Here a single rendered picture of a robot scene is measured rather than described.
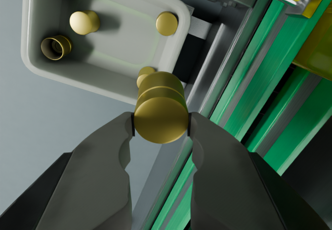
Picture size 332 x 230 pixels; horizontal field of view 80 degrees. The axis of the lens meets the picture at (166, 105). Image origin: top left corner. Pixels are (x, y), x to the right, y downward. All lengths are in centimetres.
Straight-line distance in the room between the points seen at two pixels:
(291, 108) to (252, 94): 8
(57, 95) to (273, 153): 42
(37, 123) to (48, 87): 10
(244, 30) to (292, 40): 8
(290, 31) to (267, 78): 5
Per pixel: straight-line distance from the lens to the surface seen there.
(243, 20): 29
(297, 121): 28
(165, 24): 33
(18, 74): 51
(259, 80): 23
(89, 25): 35
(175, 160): 36
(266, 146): 32
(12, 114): 56
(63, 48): 37
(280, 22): 25
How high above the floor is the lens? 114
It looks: 63 degrees down
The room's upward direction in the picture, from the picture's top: 178 degrees clockwise
